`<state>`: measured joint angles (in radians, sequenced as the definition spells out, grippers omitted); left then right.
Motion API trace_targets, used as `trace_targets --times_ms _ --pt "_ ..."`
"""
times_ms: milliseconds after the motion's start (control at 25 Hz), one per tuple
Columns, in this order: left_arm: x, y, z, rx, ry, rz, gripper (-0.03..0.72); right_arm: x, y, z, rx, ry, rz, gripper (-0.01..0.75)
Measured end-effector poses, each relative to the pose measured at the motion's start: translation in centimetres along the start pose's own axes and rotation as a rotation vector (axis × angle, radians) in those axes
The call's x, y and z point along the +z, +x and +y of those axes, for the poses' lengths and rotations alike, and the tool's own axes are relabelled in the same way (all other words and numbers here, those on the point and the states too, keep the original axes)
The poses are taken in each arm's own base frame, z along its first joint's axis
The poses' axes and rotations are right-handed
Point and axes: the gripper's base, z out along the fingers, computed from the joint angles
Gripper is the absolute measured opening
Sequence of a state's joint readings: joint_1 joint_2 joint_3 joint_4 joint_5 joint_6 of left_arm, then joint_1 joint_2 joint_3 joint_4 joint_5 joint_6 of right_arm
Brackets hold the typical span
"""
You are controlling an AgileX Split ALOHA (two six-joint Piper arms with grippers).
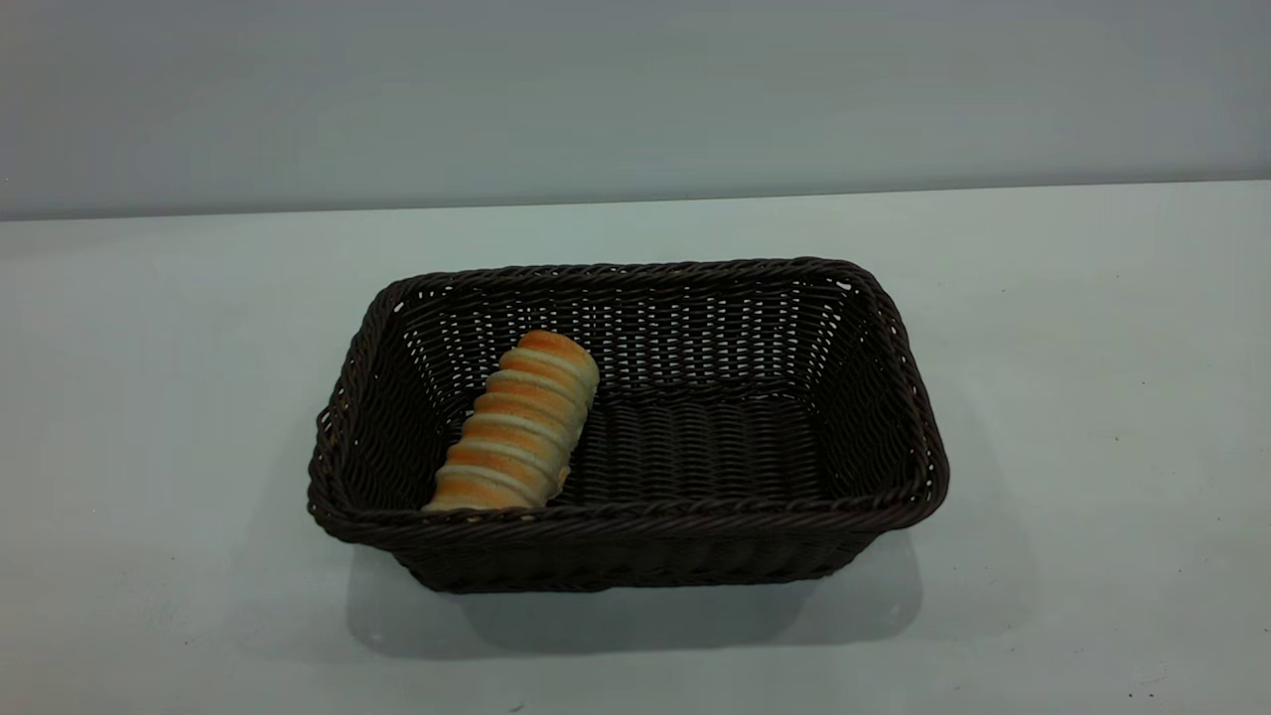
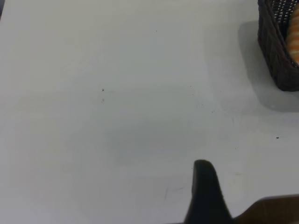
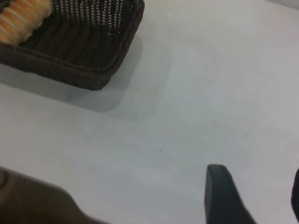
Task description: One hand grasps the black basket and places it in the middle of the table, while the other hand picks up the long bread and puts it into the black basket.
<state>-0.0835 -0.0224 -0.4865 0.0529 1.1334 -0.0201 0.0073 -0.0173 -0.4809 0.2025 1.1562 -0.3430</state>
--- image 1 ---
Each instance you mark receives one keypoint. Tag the dark brown woven basket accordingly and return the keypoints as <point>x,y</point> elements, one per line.
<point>715,447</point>

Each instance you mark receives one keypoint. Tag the striped golden bread roll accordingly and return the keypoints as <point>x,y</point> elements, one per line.
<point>521,427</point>

